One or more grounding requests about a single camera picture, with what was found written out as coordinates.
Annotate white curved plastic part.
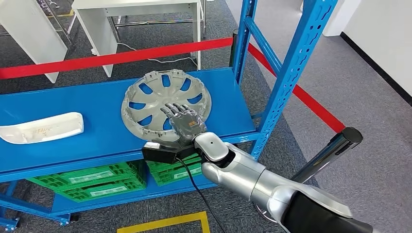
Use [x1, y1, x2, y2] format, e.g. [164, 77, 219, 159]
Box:
[0, 112, 85, 145]

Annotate blue metal shelf rack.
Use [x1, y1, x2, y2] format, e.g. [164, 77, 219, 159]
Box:
[0, 0, 339, 233]

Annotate metal bars under table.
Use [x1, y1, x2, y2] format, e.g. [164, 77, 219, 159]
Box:
[107, 14, 207, 41]

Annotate silver plastic hubcap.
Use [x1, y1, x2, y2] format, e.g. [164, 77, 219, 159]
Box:
[120, 69, 212, 143]

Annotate black camera cable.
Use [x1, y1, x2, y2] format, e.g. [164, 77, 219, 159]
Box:
[175, 157, 226, 233]

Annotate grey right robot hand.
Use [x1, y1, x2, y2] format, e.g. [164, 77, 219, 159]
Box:
[160, 102, 208, 147]

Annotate green folded plastic crate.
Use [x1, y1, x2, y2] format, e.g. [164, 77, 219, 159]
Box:
[151, 167, 204, 187]
[146, 153, 203, 176]
[27, 162, 142, 190]
[58, 178, 148, 203]

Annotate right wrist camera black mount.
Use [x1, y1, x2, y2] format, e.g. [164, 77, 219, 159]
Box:
[141, 142, 200, 165]

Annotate white desk panel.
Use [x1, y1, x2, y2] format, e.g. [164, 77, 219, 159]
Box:
[0, 0, 68, 84]

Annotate long red barrier belt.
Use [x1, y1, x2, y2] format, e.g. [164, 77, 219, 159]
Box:
[0, 37, 234, 81]

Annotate white floor cable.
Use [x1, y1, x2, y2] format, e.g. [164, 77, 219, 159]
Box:
[116, 42, 199, 69]

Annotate white table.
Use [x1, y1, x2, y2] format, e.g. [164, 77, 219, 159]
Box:
[71, 0, 203, 78]

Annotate chrome metal frame legs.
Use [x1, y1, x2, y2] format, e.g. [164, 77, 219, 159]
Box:
[36, 0, 78, 47]

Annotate yellow black floor tape strip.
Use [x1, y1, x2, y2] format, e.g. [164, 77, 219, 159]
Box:
[48, 10, 75, 18]

